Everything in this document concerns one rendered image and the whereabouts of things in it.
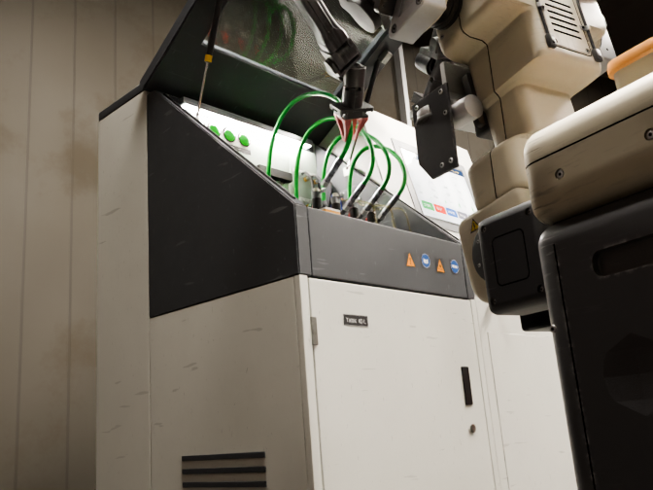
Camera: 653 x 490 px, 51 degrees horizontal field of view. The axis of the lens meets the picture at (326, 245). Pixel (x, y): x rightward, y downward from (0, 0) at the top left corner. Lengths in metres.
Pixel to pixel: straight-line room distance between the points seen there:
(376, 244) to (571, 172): 0.91
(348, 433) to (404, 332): 0.32
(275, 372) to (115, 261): 0.77
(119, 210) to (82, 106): 1.59
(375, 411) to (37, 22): 2.81
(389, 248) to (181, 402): 0.64
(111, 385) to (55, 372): 1.24
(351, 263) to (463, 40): 0.59
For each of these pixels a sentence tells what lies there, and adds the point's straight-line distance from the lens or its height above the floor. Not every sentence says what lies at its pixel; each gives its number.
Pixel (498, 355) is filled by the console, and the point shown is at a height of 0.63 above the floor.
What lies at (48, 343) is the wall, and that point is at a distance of 3.30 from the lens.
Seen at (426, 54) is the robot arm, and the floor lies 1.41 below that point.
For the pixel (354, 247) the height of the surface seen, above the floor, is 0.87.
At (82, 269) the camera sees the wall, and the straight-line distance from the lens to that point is 3.39.
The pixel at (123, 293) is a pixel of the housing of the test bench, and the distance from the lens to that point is 2.04.
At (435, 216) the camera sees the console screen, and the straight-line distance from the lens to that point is 2.44.
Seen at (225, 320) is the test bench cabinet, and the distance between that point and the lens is 1.65.
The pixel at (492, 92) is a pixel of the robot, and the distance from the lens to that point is 1.26.
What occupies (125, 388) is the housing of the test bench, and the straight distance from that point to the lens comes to 2.00.
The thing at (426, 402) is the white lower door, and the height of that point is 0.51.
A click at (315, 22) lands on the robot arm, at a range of 1.73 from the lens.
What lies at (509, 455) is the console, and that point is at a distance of 2.05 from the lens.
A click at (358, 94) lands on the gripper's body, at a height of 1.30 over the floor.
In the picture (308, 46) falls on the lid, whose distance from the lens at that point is 2.26.
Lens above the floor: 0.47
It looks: 15 degrees up
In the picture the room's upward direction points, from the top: 5 degrees counter-clockwise
